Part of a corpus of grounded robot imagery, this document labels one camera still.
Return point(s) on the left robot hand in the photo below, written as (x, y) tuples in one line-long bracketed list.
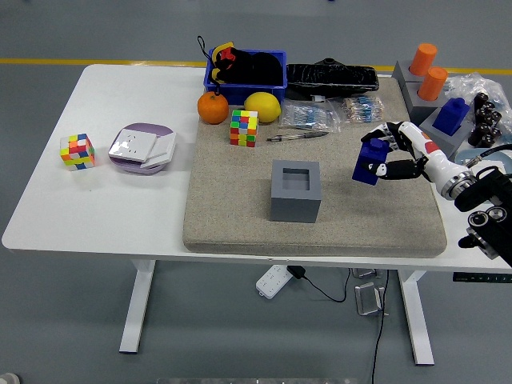
[(7, 379)]

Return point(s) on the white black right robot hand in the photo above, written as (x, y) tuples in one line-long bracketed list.
[(434, 158)]

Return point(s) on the blue seal with square knob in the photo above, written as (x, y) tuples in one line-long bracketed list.
[(362, 170), (452, 118)]

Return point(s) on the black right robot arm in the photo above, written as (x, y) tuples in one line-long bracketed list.
[(490, 208)]

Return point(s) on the grey seal holder block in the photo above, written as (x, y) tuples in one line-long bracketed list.
[(456, 142), (294, 208)]

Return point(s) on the grey cylinder holder block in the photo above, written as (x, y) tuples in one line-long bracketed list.
[(420, 108), (402, 76)]

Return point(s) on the cluster of dark round knobs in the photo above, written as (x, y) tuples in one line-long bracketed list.
[(486, 120)]

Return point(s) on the orange cylinder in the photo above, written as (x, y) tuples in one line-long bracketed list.
[(433, 84), (424, 59)]

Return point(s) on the crumpled clear plastic bag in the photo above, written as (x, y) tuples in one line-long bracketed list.
[(466, 86)]

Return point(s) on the clear bag of tan resistors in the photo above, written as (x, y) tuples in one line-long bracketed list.
[(362, 110)]

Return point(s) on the black table control panel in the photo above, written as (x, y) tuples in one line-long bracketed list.
[(480, 277)]

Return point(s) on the black tray in plastic wrap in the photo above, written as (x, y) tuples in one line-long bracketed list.
[(332, 80)]

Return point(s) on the clear bag of blue resistors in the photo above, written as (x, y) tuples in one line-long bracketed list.
[(306, 114)]

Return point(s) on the white table leg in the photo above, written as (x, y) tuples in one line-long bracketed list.
[(138, 308), (416, 316)]

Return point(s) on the yellow lemon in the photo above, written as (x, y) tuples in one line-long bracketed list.
[(262, 107)]

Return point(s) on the white-edged colourful puzzle cube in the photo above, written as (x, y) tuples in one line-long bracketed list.
[(244, 129)]

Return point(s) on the grey-brown mat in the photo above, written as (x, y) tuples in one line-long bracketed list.
[(240, 200)]

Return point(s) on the white power strip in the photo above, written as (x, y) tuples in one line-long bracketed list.
[(273, 282)]

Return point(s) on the blue plastic bin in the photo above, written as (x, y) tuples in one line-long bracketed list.
[(240, 93)]

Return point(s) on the orange fruit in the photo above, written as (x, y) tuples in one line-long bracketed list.
[(213, 109)]

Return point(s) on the scrambled colourful puzzle cube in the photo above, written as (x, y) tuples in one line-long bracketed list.
[(78, 153)]

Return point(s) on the yellow floor tape line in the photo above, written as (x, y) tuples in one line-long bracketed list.
[(40, 61)]

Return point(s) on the small metal bracket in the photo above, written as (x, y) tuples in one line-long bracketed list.
[(366, 273)]

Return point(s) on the large metal bracket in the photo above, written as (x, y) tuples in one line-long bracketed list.
[(370, 300)]

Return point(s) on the small white switch panel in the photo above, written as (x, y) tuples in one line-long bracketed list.
[(164, 148)]

